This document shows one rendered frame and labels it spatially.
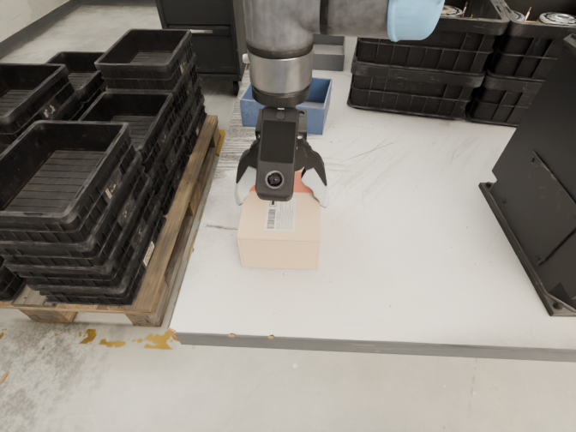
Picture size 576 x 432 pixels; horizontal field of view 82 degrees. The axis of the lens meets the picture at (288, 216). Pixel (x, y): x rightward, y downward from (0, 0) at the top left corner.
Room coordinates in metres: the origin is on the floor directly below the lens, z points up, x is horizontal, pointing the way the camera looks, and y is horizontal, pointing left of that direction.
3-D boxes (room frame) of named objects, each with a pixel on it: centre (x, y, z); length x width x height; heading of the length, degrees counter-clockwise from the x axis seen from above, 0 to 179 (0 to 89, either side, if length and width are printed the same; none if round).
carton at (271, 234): (0.37, 0.01, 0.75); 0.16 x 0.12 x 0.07; 178
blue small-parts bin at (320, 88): (0.77, 0.00, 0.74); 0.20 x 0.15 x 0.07; 78
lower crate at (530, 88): (0.88, -0.63, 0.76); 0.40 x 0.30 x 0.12; 167
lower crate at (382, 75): (0.94, -0.34, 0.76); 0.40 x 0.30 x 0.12; 167
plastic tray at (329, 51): (1.13, -0.05, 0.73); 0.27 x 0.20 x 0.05; 82
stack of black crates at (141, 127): (1.11, 0.64, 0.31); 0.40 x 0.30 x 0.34; 177
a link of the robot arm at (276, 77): (0.39, 0.01, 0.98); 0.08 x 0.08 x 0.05
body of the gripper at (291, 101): (0.40, 0.01, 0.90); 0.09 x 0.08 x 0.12; 177
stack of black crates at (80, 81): (1.53, 1.01, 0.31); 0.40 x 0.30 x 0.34; 178
